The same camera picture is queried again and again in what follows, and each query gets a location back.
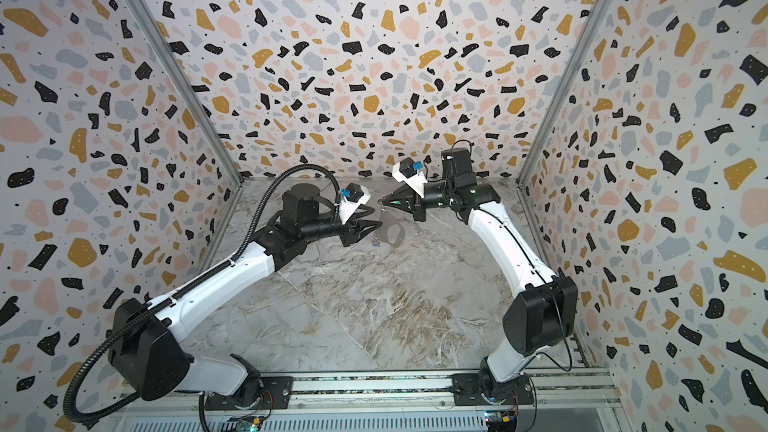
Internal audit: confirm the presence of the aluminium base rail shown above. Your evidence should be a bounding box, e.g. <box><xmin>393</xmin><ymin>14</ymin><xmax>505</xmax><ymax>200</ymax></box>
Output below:
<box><xmin>103</xmin><ymin>368</ymin><xmax>631</xmax><ymax>431</ymax></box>

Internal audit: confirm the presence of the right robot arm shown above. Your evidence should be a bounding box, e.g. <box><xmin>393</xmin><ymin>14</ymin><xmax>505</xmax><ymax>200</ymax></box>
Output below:
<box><xmin>381</xmin><ymin>148</ymin><xmax>578</xmax><ymax>403</ymax></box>

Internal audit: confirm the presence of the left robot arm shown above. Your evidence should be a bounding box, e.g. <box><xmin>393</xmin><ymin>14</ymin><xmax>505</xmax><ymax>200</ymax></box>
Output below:
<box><xmin>109</xmin><ymin>183</ymin><xmax>381</xmax><ymax>409</ymax></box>

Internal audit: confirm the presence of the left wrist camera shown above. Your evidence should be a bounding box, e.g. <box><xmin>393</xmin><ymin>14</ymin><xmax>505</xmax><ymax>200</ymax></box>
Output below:
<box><xmin>338</xmin><ymin>183</ymin><xmax>371</xmax><ymax>224</ymax></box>

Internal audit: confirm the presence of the aluminium corner post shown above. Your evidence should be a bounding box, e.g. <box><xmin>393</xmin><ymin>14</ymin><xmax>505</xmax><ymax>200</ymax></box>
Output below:
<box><xmin>516</xmin><ymin>0</ymin><xmax>613</xmax><ymax>188</ymax></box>
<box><xmin>125</xmin><ymin>0</ymin><xmax>243</xmax><ymax>186</ymax></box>

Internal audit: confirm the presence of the circuit board with wires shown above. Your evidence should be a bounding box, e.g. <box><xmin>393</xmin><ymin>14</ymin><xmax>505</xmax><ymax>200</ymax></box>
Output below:
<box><xmin>229</xmin><ymin>412</ymin><xmax>272</xmax><ymax>432</ymax></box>

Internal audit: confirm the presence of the aluminium corner post right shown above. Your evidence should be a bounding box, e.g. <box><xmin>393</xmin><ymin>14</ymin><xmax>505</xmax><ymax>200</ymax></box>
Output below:
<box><xmin>516</xmin><ymin>0</ymin><xmax>613</xmax><ymax>188</ymax></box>

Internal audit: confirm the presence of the aluminium corner post left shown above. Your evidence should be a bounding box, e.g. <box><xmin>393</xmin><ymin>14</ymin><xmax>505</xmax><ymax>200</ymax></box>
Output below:
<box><xmin>125</xmin><ymin>0</ymin><xmax>243</xmax><ymax>186</ymax></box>

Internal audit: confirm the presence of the black corrugated cable conduit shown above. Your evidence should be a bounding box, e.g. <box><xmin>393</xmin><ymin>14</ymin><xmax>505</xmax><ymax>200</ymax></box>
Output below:
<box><xmin>61</xmin><ymin>163</ymin><xmax>342</xmax><ymax>424</ymax></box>

